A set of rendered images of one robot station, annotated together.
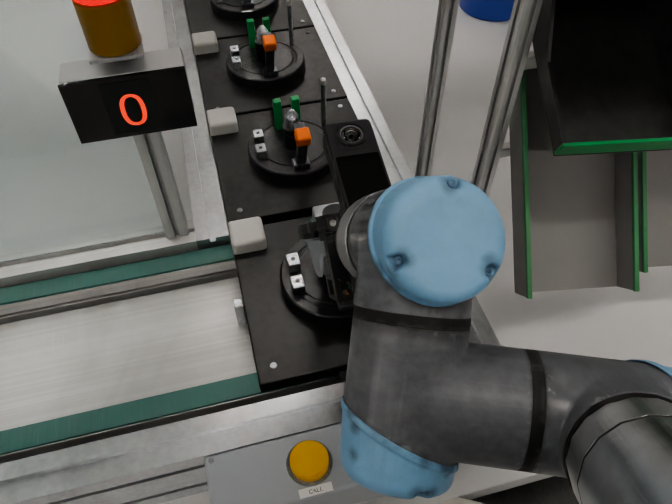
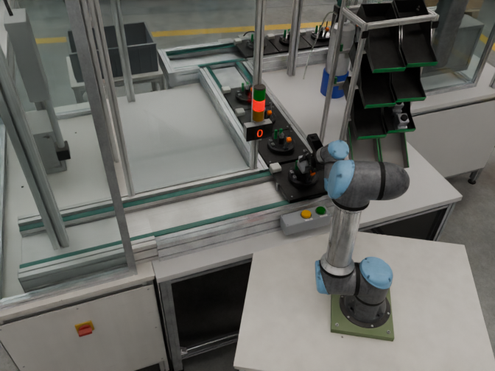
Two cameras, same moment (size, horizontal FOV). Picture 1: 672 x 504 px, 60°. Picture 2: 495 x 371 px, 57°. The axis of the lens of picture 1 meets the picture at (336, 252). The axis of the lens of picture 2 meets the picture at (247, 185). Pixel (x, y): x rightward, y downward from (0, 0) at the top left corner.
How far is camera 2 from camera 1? 144 cm
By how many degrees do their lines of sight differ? 9
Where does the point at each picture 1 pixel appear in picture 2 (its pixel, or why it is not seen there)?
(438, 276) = (339, 154)
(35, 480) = (241, 221)
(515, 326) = not seen: hidden behind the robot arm
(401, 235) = (334, 148)
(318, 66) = (280, 118)
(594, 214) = (369, 156)
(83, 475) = (253, 219)
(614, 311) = not seen: hidden behind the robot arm
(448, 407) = not seen: hidden behind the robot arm
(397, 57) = (301, 113)
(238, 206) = (269, 160)
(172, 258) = (253, 175)
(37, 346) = (221, 199)
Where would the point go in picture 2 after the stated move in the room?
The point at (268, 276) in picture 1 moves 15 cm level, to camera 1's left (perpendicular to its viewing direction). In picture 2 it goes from (283, 177) to (251, 179)
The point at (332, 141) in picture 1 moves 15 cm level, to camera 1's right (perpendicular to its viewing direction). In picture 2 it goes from (309, 138) to (344, 137)
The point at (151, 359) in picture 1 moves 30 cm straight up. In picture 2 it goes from (254, 200) to (257, 148)
